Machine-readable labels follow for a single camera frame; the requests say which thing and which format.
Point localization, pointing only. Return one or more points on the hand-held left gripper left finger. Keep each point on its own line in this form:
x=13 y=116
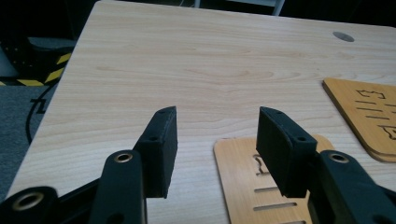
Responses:
x=158 y=158

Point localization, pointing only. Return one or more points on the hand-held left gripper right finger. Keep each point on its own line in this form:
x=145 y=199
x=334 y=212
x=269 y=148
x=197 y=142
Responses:
x=280 y=152

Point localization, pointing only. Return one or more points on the slotted bamboo board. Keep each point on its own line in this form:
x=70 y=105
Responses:
x=236 y=174
x=388 y=160
x=348 y=93

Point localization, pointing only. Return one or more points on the black yellow striped base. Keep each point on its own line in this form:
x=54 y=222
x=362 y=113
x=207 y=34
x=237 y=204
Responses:
x=34 y=70

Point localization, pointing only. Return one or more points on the dark grey seat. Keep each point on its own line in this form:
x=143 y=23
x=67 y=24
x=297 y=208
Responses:
x=51 y=43

